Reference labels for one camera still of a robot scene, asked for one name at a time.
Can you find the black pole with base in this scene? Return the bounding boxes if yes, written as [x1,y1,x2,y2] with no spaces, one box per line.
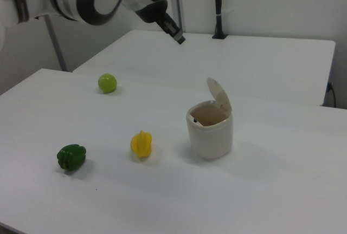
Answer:
[211,0,229,40]

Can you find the dark hanging cable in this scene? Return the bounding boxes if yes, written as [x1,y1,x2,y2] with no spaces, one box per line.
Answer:
[326,82,337,108]

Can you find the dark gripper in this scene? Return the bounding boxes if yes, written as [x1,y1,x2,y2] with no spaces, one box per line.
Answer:
[134,0,188,46]

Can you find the light green apple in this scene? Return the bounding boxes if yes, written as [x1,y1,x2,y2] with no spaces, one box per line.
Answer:
[98,73,118,95]

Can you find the yellow starfruit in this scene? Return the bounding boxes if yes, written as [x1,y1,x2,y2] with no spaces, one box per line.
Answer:
[130,130,153,159]

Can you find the cream garbage bin with lid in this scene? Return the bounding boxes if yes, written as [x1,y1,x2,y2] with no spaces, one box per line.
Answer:
[185,76,234,161]

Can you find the grey partition post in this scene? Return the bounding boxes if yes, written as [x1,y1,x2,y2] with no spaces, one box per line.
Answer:
[29,0,68,72]
[171,0,185,33]

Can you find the dark green bell pepper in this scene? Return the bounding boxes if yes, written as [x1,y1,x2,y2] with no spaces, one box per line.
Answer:
[56,144,87,172]

